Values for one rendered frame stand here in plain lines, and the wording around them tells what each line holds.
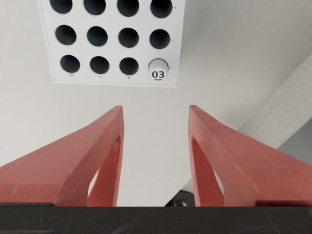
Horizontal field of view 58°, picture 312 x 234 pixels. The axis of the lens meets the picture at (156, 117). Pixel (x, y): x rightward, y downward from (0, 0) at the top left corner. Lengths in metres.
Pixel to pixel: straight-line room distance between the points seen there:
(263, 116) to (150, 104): 1.05
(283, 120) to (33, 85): 1.16
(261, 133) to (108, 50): 1.19
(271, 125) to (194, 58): 1.11
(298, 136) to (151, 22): 0.11
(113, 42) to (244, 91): 0.12
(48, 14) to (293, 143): 0.16
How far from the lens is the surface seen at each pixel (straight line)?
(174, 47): 0.18
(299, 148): 0.17
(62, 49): 0.19
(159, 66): 0.17
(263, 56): 0.24
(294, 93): 1.25
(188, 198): 1.14
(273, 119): 1.30
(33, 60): 0.24
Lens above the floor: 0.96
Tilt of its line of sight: 54 degrees down
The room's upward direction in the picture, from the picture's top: 180 degrees counter-clockwise
